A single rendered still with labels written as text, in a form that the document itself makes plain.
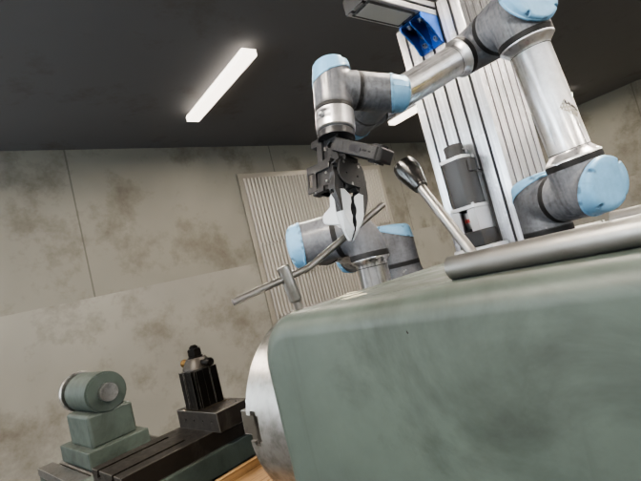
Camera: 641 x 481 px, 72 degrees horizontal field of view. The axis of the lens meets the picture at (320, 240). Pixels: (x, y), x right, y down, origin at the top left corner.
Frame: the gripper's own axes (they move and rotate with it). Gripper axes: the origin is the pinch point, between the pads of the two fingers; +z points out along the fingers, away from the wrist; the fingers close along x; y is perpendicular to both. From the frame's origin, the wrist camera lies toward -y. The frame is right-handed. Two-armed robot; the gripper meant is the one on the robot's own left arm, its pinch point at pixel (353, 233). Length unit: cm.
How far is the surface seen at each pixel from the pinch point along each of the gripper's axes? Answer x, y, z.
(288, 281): 9.7, 6.8, 8.0
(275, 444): 14.6, 5.9, 32.0
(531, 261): 21.7, -35.8, 14.1
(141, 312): -133, 400, -32
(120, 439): -5, 112, 43
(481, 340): 24.3, -31.9, 19.7
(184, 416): -5, 70, 34
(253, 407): 15.3, 9.9, 27.0
